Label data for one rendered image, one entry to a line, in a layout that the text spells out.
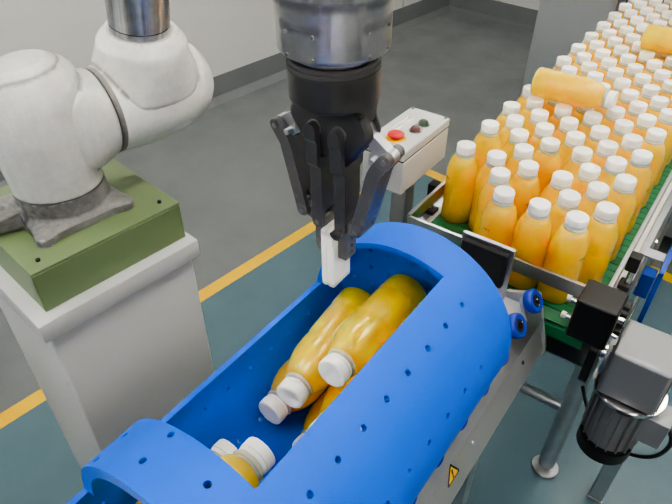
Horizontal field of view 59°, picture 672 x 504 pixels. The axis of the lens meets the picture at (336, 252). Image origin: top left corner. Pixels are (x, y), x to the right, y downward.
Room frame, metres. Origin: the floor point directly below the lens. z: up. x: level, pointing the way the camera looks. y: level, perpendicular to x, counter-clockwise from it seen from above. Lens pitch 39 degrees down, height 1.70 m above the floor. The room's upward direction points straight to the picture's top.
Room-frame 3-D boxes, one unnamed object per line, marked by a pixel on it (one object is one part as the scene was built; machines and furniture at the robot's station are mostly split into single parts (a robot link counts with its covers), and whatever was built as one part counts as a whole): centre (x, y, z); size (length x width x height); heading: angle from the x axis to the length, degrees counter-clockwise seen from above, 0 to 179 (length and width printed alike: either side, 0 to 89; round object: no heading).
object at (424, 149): (1.16, -0.16, 1.05); 0.20 x 0.10 x 0.10; 144
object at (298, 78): (0.46, 0.00, 1.48); 0.08 x 0.07 x 0.09; 54
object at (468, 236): (0.82, -0.27, 0.99); 0.10 x 0.02 x 0.12; 54
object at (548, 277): (0.89, -0.32, 0.96); 0.40 x 0.01 x 0.03; 54
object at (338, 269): (0.46, 0.00, 1.33); 0.03 x 0.01 x 0.07; 144
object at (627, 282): (0.88, -0.58, 0.94); 0.03 x 0.02 x 0.08; 144
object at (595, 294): (0.74, -0.46, 0.95); 0.10 x 0.07 x 0.10; 54
